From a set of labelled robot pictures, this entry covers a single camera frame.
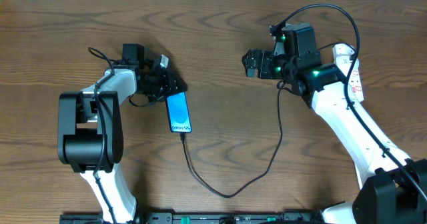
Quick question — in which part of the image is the blue Galaxy smartphone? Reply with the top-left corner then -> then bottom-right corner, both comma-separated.
166,92 -> 192,133

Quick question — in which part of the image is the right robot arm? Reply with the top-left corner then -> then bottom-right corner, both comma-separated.
242,23 -> 426,223

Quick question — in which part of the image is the white power strip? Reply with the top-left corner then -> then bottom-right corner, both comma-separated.
336,59 -> 364,102

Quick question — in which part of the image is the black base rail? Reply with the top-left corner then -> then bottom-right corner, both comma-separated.
59,211 -> 324,224

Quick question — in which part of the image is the black USB charging cable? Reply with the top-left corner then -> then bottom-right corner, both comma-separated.
179,41 -> 358,199

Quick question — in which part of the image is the white USB charger plug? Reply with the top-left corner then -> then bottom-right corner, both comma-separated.
332,43 -> 355,65

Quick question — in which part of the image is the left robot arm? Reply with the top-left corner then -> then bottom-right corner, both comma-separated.
57,43 -> 187,223

